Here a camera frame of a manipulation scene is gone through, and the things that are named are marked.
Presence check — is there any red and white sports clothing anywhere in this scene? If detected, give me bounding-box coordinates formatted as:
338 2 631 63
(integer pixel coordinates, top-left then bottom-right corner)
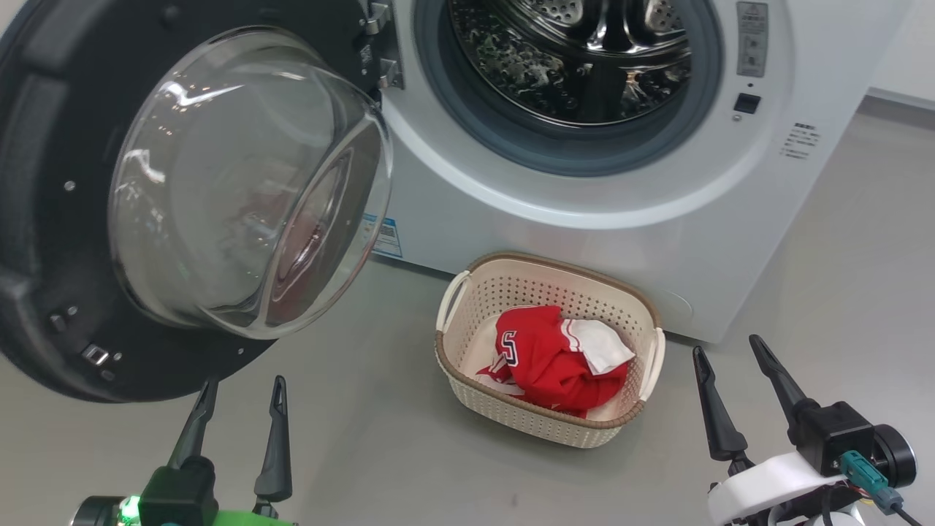
476 305 636 419

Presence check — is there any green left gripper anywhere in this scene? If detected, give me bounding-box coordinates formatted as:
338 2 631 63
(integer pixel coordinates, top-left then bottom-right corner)
167 376 297 526

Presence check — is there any white front-load washing machine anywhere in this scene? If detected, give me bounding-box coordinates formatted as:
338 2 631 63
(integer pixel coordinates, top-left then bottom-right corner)
362 0 914 344

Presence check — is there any black glass washing machine door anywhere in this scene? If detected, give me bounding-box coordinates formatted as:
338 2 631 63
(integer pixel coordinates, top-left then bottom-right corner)
0 0 404 404

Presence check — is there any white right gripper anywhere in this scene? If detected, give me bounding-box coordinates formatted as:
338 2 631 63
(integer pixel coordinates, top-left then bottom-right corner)
692 335 917 524

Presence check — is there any teal plug right gripper cable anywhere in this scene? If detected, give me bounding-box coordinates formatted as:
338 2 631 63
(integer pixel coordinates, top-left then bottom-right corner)
839 449 928 526

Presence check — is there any cream perforated laundry basket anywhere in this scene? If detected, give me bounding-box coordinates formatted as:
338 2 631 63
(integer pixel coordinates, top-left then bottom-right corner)
435 252 667 449

